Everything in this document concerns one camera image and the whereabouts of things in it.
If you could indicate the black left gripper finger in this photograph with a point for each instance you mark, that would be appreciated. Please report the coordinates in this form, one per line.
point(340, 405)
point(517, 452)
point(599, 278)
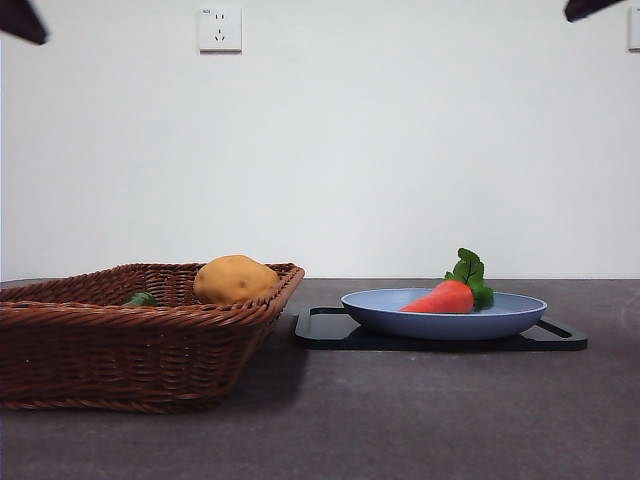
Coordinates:
point(20, 17)

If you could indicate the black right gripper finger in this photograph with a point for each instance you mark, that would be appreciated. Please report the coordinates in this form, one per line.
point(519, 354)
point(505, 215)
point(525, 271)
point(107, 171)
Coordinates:
point(587, 7)

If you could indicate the orange carrot with green leaves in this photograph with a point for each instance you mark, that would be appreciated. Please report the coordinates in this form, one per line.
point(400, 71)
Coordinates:
point(445, 300)

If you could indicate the blue round plate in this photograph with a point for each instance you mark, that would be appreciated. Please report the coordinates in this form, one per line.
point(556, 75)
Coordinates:
point(440, 325)

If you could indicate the green pepper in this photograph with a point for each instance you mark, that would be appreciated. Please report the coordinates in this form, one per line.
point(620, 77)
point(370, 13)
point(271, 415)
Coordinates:
point(140, 300)

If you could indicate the yellow-brown potato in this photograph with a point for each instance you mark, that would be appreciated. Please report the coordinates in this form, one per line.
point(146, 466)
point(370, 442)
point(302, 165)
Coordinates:
point(235, 280)

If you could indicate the brown wicker basket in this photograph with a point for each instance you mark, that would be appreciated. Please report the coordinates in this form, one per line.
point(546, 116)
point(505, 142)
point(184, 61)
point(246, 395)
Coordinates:
point(125, 350)

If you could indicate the black flat tray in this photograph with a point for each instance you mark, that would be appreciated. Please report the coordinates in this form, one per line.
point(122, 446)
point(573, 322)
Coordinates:
point(325, 337)

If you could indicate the white wall plate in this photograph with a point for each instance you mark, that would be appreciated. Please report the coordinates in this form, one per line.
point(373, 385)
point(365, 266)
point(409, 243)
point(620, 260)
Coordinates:
point(635, 29)

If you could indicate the white wall socket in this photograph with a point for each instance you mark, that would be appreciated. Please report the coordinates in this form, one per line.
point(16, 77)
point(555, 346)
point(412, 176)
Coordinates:
point(220, 29)

